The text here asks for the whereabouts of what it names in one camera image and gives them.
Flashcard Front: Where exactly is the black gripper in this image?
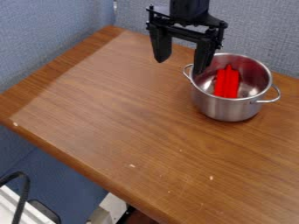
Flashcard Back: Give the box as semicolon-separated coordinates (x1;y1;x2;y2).
145;0;228;75

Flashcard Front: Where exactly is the red plastic block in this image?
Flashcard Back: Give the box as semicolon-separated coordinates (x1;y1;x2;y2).
214;65;239;98

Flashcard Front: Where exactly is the metal pot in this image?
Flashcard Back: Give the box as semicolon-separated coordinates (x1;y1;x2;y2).
182;52;282;122

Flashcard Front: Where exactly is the white table frame part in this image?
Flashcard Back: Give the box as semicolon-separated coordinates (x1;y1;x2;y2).
87;193;127;224

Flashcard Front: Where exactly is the black cable loop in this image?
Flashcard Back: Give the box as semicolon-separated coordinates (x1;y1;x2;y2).
0;171;32;224

